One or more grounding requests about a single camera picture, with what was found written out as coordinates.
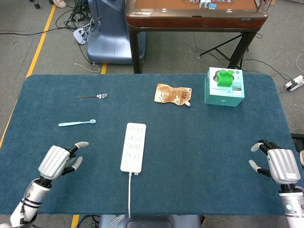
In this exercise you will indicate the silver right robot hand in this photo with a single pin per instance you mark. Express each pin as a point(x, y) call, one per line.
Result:
point(282, 164)

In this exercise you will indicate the blue backed mahjong tile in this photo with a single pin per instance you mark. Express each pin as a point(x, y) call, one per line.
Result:
point(212, 6)

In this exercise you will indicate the green toy block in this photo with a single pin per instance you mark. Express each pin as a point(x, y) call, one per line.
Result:
point(224, 79)

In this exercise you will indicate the metal fork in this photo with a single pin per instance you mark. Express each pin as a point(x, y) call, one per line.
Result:
point(102, 96)

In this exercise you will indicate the light blue toothbrush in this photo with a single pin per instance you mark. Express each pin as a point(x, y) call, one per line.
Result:
point(73, 123)

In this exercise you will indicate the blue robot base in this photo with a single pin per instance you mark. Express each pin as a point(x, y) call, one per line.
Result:
point(107, 47)

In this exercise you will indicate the blue table cloth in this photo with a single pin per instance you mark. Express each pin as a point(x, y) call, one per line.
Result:
point(190, 142)

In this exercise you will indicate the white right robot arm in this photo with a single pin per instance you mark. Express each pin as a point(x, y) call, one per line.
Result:
point(293, 206)

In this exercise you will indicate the black swivel stool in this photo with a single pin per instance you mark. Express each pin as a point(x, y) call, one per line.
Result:
point(36, 5)

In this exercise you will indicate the orange spout pouch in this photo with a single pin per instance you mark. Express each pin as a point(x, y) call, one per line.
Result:
point(171, 93)

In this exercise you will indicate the grey robot torso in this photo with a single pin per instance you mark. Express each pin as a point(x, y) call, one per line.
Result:
point(152, 222)

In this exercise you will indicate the teal cardboard box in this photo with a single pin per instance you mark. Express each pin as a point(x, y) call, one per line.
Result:
point(223, 99)

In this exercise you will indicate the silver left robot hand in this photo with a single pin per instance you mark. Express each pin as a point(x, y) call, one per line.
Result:
point(52, 161)

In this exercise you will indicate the white power strip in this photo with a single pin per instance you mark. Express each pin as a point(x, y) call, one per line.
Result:
point(133, 147)

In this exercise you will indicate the white floor socket strip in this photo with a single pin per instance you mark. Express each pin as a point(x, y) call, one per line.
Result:
point(78, 35)
point(297, 83)

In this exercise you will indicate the brown mahjong table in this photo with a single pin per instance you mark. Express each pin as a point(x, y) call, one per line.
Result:
point(190, 21)

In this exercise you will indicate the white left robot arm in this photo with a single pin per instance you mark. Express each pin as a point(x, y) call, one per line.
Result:
point(33, 194)

